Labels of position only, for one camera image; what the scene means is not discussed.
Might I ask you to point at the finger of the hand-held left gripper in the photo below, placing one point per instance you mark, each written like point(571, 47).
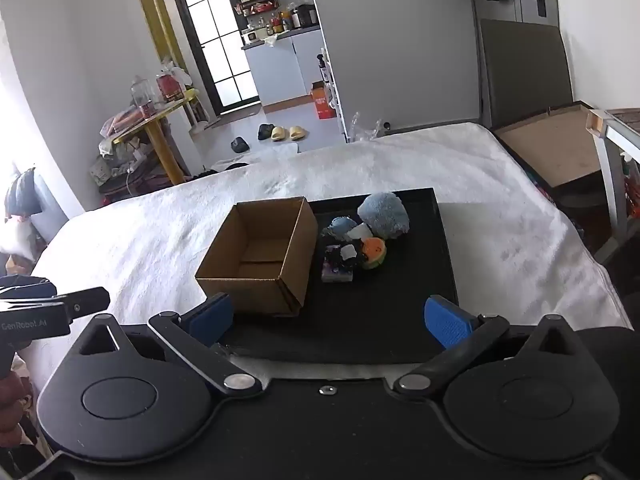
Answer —
point(25, 287)
point(87, 301)

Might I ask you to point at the small blue plush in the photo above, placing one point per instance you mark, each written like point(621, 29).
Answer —
point(342, 226)

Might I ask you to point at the brown cardboard box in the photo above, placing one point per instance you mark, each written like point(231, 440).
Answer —
point(240, 292)

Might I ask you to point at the red canister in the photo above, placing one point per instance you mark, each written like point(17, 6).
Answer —
point(169, 87)

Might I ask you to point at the grey board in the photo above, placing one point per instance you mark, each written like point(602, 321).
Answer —
point(525, 70)

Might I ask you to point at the orange carton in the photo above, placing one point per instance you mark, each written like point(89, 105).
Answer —
point(322, 105)

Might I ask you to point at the white blanket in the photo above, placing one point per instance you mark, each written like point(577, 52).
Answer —
point(425, 170)

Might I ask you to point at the black tray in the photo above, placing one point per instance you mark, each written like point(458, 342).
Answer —
point(380, 310)

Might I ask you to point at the person's left hand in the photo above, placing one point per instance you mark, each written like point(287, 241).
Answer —
point(12, 402)

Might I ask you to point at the clear plastic bag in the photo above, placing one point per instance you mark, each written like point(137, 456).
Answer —
point(367, 127)

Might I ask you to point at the pile of bags and clutter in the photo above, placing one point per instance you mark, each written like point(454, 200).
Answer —
point(125, 165)

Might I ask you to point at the grey blue cushion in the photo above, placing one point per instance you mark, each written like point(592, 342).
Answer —
point(27, 192)

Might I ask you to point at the row of kitchen bottles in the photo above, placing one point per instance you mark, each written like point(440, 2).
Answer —
point(272, 17)

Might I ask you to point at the glass jar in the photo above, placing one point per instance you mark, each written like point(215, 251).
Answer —
point(141, 92)

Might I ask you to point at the open cardboard box on floor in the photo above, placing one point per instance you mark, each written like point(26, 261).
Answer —
point(555, 147)

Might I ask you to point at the large blue fluffy plush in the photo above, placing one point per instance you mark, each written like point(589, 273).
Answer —
point(384, 215)

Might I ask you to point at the white frame stand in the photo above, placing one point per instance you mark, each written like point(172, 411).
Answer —
point(607, 175)

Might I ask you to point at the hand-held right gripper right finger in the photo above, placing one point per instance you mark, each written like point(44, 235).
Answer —
point(445, 322)

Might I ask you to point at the yellow round table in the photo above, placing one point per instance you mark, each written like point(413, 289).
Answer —
point(160, 145)

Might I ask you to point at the black sparkly plush white patch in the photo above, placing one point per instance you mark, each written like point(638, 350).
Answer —
point(335, 262)

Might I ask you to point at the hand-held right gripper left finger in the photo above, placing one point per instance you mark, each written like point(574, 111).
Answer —
point(212, 315)

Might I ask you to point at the white kitchen cabinet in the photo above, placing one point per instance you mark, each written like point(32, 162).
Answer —
point(280, 70)

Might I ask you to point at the white translucent soft piece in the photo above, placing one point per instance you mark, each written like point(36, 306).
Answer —
point(360, 232)

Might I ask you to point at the white floor mat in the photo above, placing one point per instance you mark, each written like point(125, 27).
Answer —
point(280, 152)

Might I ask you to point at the glass pane door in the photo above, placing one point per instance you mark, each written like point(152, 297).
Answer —
point(215, 45)

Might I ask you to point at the yellow curtain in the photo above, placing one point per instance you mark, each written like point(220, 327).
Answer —
point(152, 15)

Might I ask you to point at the stack of plastic packets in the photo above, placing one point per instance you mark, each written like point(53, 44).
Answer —
point(122, 120)

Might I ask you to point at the orange round plush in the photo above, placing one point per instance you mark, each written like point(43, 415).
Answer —
point(372, 251)

